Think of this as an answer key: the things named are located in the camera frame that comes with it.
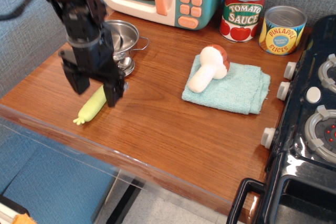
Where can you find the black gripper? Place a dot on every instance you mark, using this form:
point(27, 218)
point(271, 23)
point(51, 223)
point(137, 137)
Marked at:
point(90, 56)

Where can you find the spoon with green handle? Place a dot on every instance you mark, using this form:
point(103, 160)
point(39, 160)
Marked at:
point(91, 108)

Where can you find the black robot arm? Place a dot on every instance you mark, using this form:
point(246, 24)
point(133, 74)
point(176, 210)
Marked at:
point(83, 13)

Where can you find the stainless steel pot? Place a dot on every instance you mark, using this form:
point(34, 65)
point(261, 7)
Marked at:
point(125, 38)

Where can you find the plush mushroom toy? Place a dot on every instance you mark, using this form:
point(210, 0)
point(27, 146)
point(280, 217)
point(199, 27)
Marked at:
point(215, 64)

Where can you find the light blue folded towel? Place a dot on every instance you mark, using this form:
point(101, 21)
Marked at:
point(243, 90)

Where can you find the orange plush object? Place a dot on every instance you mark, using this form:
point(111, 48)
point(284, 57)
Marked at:
point(9, 216)

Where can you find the tomato sauce can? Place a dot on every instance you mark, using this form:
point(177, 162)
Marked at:
point(240, 19)

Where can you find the pineapple slices can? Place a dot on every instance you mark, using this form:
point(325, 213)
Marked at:
point(282, 29)

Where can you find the black toy stove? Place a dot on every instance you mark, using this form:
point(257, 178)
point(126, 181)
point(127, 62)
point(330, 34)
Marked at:
point(300, 171)

